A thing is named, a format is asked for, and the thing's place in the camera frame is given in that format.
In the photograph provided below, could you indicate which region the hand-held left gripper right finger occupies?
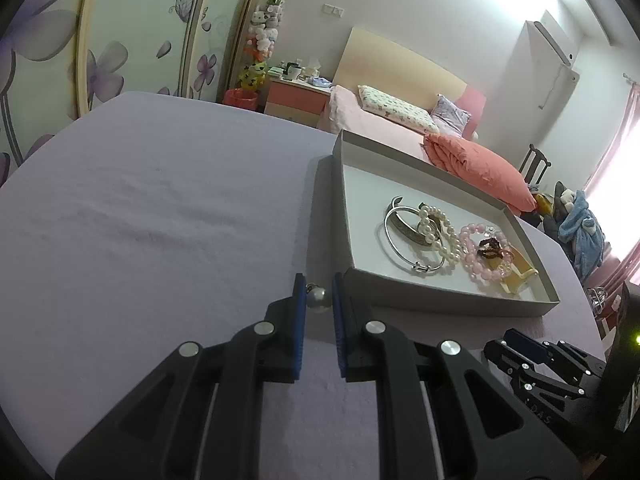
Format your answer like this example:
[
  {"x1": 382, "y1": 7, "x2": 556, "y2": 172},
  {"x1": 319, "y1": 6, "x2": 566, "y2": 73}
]
[{"x1": 331, "y1": 272, "x2": 586, "y2": 480}]

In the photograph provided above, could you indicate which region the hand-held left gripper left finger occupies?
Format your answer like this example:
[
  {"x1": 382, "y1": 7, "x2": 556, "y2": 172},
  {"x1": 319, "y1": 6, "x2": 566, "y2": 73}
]
[{"x1": 55, "y1": 274, "x2": 307, "y2": 480}]

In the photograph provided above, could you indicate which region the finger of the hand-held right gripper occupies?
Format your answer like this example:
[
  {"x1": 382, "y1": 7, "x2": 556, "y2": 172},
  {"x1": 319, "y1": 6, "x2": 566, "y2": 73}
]
[
  {"x1": 482, "y1": 339, "x2": 602, "y2": 402},
  {"x1": 502, "y1": 328, "x2": 609, "y2": 377}
]

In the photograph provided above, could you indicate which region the silver pearl earring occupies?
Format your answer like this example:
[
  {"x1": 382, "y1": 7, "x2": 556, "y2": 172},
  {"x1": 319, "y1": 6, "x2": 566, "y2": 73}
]
[{"x1": 306, "y1": 282, "x2": 329, "y2": 310}]

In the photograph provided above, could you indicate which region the grey cardboard box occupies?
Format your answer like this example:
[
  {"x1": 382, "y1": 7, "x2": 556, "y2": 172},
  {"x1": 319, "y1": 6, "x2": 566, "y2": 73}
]
[{"x1": 331, "y1": 129, "x2": 562, "y2": 318}]

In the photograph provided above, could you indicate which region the pink bead bracelet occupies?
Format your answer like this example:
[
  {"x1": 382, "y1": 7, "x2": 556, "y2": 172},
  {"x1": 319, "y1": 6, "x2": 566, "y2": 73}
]
[{"x1": 460, "y1": 222, "x2": 516, "y2": 286}]

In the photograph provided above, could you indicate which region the thin silver bangle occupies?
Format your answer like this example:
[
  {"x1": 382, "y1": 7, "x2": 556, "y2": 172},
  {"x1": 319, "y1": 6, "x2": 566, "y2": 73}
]
[{"x1": 383, "y1": 207, "x2": 458, "y2": 276}]

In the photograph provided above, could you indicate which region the dark red bead bracelet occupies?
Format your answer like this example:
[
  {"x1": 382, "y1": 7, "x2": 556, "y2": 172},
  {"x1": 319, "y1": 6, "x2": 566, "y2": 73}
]
[{"x1": 477, "y1": 236, "x2": 506, "y2": 259}]

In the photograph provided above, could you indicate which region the white pearl bracelet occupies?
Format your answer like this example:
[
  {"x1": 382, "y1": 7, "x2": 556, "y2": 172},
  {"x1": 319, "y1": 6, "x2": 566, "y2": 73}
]
[{"x1": 417, "y1": 203, "x2": 463, "y2": 263}]

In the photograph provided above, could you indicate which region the yellow hair clip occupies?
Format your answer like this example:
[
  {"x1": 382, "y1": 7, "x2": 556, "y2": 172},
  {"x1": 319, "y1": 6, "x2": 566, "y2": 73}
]
[{"x1": 487, "y1": 247, "x2": 540, "y2": 295}]

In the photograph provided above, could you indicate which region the blue plush garment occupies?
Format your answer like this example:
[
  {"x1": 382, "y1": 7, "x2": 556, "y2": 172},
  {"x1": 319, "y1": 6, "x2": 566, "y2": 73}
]
[{"x1": 557, "y1": 190, "x2": 608, "y2": 281}]

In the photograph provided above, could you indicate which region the folded pink duvet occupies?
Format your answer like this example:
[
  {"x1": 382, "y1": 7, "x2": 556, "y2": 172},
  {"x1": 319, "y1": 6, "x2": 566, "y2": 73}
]
[{"x1": 423, "y1": 132, "x2": 538, "y2": 213}]

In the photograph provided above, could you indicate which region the dark wooden chair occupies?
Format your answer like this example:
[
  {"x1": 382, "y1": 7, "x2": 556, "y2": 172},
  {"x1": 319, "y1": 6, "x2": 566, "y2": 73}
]
[{"x1": 519, "y1": 144, "x2": 551, "y2": 191}]

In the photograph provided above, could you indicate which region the pink bed sheet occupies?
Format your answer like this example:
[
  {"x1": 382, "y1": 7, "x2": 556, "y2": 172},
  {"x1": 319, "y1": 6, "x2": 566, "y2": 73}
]
[{"x1": 327, "y1": 85, "x2": 431, "y2": 163}]

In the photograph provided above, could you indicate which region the pink nightstand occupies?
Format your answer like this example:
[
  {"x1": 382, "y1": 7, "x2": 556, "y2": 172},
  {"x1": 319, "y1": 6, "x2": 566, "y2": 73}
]
[{"x1": 263, "y1": 77, "x2": 332, "y2": 128}]

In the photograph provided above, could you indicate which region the white printed pillow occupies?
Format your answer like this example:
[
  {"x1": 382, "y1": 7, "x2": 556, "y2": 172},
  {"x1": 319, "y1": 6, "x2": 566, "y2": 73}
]
[{"x1": 357, "y1": 85, "x2": 441, "y2": 134}]

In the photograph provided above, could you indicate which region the red bin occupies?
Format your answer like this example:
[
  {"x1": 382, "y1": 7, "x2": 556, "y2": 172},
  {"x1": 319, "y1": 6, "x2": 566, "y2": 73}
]
[{"x1": 223, "y1": 87, "x2": 260, "y2": 112}]

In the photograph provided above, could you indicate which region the purple pillow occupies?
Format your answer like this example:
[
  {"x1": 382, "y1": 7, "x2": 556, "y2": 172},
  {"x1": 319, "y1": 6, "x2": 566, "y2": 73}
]
[{"x1": 430, "y1": 94, "x2": 472, "y2": 137}]

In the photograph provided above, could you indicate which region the white standing air conditioner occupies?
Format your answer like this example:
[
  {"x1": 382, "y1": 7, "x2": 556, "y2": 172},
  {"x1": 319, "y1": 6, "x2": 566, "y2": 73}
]
[{"x1": 492, "y1": 7, "x2": 581, "y2": 171}]

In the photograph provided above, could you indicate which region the cream pink bed headboard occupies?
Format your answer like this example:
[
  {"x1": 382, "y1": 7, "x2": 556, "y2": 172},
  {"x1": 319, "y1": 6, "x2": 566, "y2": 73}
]
[{"x1": 332, "y1": 27, "x2": 487, "y2": 141}]

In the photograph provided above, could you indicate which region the stacked plush toys tower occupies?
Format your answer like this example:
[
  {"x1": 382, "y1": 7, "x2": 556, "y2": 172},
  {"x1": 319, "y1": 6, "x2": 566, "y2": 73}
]
[{"x1": 235, "y1": 0, "x2": 293, "y2": 96}]

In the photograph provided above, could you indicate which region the flower printed sliding wardrobe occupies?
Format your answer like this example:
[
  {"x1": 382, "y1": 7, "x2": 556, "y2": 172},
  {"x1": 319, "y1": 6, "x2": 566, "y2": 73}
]
[{"x1": 0, "y1": 0, "x2": 266, "y2": 186}]

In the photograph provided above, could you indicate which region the silver cuff bracelet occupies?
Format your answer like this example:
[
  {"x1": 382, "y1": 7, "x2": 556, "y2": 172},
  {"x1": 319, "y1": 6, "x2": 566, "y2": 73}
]
[{"x1": 389, "y1": 196, "x2": 448, "y2": 247}]

